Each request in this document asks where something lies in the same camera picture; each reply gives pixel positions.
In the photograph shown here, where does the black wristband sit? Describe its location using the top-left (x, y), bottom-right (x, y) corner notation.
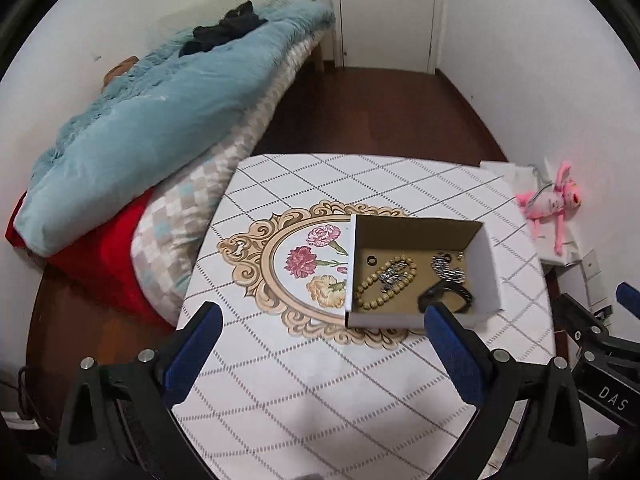
top-left (418, 280), bottom-right (473, 313)

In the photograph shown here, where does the pink plush toy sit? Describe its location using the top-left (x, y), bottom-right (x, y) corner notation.
top-left (515, 160), bottom-right (582, 257)

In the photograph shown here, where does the silver chain bracelet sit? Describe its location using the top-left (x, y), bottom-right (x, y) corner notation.
top-left (430, 251), bottom-right (468, 288)

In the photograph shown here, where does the black clothing on bed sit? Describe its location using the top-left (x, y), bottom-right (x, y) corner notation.
top-left (179, 0), bottom-right (267, 56)

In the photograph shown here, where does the white door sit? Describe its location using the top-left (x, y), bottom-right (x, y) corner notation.
top-left (332, 0), bottom-right (445, 74)

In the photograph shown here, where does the silver pendant charm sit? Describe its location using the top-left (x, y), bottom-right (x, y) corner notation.
top-left (378, 264), bottom-right (406, 292)

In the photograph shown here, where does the white wall socket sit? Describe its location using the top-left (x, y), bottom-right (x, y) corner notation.
top-left (580, 249), bottom-right (601, 282)

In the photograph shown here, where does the brown pillow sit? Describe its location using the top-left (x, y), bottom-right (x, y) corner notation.
top-left (102, 55), bottom-right (139, 89)

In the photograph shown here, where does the light blue quilt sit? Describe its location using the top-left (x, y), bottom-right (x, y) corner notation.
top-left (13, 0), bottom-right (333, 258)

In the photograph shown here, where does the white cardboard box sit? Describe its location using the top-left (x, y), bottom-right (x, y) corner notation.
top-left (344, 214), bottom-right (502, 330)

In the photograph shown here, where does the red blanket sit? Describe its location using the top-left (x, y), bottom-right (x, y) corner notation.
top-left (6, 188), bottom-right (171, 330)

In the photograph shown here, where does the white box under toy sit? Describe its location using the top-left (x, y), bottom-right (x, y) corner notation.
top-left (480, 160), bottom-right (582, 266)

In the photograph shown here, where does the wooden bead bracelet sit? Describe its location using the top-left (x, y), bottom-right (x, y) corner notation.
top-left (354, 254), bottom-right (419, 311)

